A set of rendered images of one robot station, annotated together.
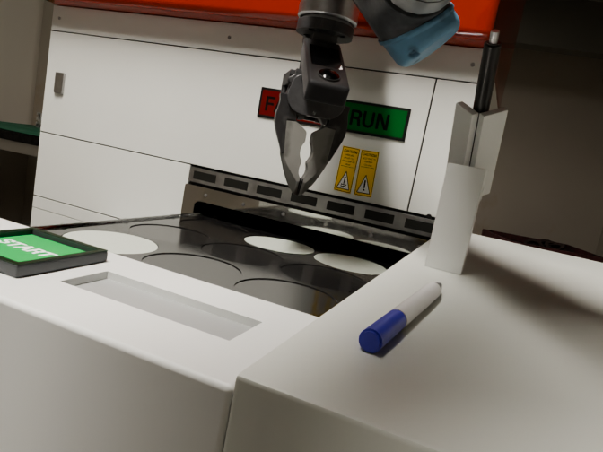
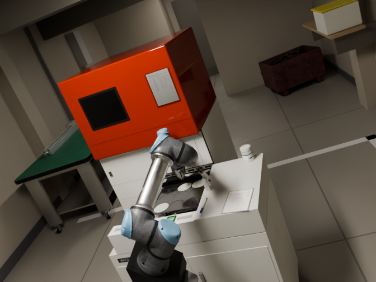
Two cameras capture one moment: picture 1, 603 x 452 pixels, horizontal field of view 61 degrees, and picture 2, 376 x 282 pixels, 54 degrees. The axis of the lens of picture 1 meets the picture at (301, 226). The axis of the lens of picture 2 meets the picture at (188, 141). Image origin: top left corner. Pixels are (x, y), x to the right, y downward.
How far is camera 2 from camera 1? 184 cm
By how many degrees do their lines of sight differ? 10
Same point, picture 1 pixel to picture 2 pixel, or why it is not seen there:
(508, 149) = (249, 12)
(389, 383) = (202, 215)
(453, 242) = (207, 187)
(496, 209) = (261, 45)
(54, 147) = (118, 187)
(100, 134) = (128, 179)
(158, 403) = (190, 224)
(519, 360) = (212, 206)
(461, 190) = (205, 182)
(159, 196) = not seen: hidden behind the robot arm
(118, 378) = (187, 224)
